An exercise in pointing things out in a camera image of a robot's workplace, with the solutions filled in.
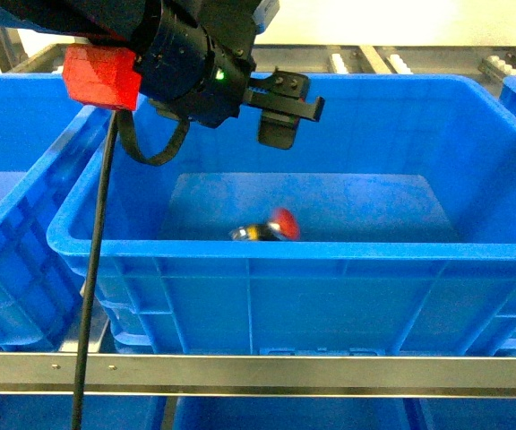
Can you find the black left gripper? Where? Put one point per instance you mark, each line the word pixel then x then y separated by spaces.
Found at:
pixel 198 67

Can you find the red mushroom push button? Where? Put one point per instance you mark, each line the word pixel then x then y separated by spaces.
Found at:
pixel 280 226

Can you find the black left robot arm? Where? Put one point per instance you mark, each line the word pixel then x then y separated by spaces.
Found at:
pixel 129 24

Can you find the large blue plastic crate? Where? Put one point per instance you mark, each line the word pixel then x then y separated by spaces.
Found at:
pixel 294 269

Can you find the left blue plastic crate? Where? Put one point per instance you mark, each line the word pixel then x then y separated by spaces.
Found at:
pixel 46 141

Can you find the lower blue crate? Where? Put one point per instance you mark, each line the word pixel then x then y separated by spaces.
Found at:
pixel 126 412

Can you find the red wrist camera housing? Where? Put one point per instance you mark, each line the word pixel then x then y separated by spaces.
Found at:
pixel 101 76

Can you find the metal roller rack frame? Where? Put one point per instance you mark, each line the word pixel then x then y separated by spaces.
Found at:
pixel 249 374

